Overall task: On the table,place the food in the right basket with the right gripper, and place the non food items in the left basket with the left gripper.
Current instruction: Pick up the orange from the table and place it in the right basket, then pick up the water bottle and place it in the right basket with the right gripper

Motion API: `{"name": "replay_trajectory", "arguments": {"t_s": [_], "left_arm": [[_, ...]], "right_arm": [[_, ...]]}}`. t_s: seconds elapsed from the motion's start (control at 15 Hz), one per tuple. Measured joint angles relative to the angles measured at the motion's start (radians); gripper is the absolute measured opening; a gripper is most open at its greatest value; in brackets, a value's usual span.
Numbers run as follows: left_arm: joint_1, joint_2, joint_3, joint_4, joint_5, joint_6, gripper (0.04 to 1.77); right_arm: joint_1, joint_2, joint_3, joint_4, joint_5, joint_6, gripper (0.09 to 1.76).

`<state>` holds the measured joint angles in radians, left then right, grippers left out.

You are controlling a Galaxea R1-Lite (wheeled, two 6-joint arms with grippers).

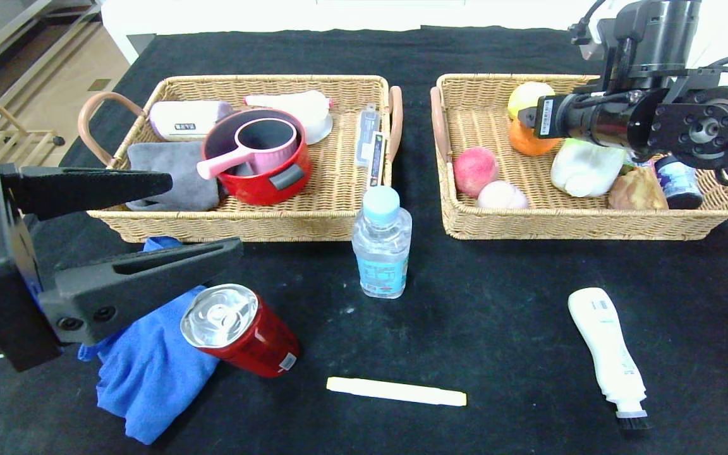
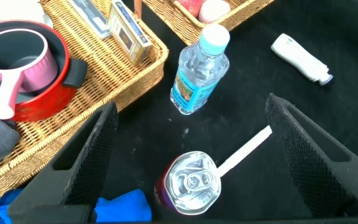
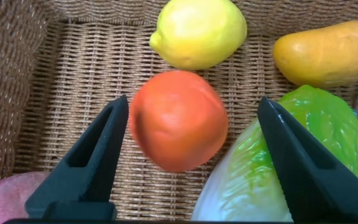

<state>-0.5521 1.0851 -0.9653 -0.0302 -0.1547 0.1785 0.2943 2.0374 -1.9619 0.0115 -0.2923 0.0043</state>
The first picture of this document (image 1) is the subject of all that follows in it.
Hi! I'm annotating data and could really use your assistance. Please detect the red peach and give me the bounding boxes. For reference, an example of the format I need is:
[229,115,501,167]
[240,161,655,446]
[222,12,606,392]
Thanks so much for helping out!
[453,147,500,199]

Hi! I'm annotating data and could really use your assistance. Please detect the brown bread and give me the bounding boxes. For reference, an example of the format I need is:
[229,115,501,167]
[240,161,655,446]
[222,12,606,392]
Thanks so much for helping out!
[607,166,669,211]

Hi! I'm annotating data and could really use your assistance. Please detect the wooden rack on wheels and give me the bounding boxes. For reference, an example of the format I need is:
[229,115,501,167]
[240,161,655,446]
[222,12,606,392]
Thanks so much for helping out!
[0,95,66,165]

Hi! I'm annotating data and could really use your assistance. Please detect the grey wooden shelf unit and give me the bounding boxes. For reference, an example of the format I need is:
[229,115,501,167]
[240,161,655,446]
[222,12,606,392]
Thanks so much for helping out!
[0,0,109,108]

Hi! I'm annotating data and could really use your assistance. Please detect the white brush-tip bottle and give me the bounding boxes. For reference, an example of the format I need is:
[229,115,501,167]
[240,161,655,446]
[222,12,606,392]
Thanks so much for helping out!
[567,288,650,432]

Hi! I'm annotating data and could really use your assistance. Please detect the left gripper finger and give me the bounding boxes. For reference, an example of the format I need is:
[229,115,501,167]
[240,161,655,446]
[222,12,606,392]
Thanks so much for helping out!
[37,239,226,346]
[0,163,173,221]

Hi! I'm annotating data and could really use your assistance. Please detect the white tube pink cap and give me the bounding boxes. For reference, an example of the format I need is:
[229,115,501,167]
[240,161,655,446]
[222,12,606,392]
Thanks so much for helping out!
[244,90,334,111]

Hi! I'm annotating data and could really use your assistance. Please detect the red soda can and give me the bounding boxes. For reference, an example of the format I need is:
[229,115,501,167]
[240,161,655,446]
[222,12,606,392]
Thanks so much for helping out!
[180,284,302,379]

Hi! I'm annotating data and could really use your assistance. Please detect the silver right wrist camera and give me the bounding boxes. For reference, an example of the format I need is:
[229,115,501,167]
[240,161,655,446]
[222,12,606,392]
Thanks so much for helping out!
[580,18,621,61]

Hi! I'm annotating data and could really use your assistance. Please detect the toy napa cabbage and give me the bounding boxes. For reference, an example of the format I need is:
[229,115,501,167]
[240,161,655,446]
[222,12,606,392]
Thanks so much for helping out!
[550,138,627,198]

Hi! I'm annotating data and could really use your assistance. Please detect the wicker basket brown handles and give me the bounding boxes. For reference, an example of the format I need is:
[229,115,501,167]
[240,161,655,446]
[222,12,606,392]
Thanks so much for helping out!
[78,75,404,244]
[430,73,728,241]

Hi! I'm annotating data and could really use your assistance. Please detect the dark blue jar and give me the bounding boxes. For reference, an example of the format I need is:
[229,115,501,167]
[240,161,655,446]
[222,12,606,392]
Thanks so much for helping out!
[653,155,704,210]

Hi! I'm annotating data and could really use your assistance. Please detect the grey cloth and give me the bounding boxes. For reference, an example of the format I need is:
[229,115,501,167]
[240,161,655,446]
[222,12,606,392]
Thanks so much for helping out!
[125,141,221,212]

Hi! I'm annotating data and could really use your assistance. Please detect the cream marker pen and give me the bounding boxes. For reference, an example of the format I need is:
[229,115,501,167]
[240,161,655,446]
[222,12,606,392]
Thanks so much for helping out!
[326,377,468,408]

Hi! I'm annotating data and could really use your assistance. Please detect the white cylindrical pouch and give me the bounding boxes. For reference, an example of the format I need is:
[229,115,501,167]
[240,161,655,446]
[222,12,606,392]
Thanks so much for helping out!
[149,100,235,142]

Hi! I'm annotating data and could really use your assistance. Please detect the red cooking pot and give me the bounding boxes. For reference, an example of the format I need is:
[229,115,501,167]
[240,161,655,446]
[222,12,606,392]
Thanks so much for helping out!
[201,108,313,207]

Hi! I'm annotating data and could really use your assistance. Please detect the pale pink peach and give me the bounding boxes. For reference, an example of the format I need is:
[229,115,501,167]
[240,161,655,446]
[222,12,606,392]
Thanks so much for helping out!
[476,181,530,210]

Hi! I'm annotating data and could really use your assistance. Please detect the blue microfibre cloth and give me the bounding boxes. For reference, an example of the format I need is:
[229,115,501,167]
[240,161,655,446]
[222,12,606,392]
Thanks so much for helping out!
[78,236,221,445]

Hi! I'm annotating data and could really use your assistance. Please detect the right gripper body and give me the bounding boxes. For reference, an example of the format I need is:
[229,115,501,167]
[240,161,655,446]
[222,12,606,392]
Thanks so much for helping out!
[533,94,633,145]

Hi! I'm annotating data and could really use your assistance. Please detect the black camera cable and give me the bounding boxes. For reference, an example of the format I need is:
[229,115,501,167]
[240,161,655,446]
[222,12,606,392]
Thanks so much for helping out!
[568,0,610,46]

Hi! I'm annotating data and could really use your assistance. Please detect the clear water bottle blue cap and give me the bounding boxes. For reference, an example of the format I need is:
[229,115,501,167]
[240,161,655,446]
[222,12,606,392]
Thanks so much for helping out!
[351,186,413,300]

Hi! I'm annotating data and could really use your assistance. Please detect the pink saucepan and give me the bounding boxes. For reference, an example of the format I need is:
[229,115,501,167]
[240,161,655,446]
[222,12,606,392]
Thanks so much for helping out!
[197,118,300,181]

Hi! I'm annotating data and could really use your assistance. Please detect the black table cloth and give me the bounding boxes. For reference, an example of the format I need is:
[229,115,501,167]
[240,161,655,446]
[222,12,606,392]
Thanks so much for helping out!
[0,27,728,455]

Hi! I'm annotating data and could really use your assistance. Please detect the yellow lemon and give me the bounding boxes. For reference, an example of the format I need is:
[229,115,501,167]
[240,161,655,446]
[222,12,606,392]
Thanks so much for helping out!
[507,82,555,119]

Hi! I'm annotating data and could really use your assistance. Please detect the orange fruit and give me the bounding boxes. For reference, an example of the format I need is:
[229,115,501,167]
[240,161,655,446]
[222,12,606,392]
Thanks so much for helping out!
[508,117,561,157]

